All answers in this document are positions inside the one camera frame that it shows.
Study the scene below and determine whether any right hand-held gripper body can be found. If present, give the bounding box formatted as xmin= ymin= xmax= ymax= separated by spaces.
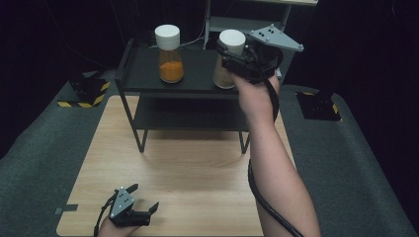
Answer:
xmin=223 ymin=23 xmax=304 ymax=84

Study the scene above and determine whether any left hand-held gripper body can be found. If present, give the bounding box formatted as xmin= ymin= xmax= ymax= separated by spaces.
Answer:
xmin=108 ymin=186 xmax=153 ymax=228

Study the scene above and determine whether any beige powder jar white lid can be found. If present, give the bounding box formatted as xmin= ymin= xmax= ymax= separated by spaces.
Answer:
xmin=211 ymin=29 xmax=247 ymax=90

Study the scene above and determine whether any black metal two-tier shelf rack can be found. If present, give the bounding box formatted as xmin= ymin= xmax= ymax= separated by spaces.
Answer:
xmin=114 ymin=38 xmax=285 ymax=155

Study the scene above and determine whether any orange powder jar white lid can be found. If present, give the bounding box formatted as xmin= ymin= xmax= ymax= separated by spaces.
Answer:
xmin=154 ymin=24 xmax=185 ymax=84

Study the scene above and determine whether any person's left hand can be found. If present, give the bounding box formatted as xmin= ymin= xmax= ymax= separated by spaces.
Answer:
xmin=98 ymin=216 xmax=141 ymax=237

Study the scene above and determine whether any person's right hand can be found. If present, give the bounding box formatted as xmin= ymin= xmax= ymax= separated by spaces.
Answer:
xmin=230 ymin=71 xmax=281 ymax=129

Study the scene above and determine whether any grey metal stand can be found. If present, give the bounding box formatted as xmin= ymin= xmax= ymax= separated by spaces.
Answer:
xmin=203 ymin=0 xmax=320 ymax=80

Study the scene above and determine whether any grey tape strip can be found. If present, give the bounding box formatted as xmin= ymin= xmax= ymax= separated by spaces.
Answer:
xmin=53 ymin=203 xmax=79 ymax=215

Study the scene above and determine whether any black stand base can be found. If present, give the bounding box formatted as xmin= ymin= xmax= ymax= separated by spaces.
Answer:
xmin=295 ymin=91 xmax=342 ymax=122

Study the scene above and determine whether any black base yellow striped edge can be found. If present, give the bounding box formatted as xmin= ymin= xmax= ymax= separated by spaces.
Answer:
xmin=57 ymin=70 xmax=112 ymax=109

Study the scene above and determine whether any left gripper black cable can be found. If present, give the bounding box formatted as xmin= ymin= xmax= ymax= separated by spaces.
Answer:
xmin=93 ymin=192 xmax=119 ymax=237

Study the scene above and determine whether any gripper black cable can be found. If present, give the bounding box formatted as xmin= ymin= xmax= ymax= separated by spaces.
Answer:
xmin=93 ymin=192 xmax=119 ymax=237
xmin=247 ymin=78 xmax=304 ymax=237

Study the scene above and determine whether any white cable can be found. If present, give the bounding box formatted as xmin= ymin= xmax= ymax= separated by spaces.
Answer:
xmin=179 ymin=19 xmax=208 ymax=48

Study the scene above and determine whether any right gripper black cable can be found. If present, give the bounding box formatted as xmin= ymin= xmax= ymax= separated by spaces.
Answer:
xmin=247 ymin=78 xmax=304 ymax=237

